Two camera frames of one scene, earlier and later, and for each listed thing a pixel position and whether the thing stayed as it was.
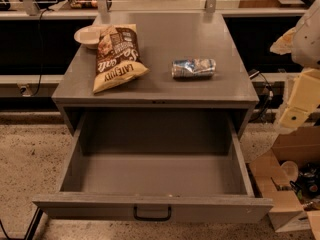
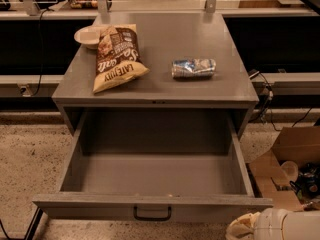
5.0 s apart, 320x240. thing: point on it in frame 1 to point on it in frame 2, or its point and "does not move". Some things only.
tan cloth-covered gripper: x=307 y=40 to x=270 y=224
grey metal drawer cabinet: x=163 y=38 does not move
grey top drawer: x=193 y=160 does not move
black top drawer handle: x=152 y=218 does not move
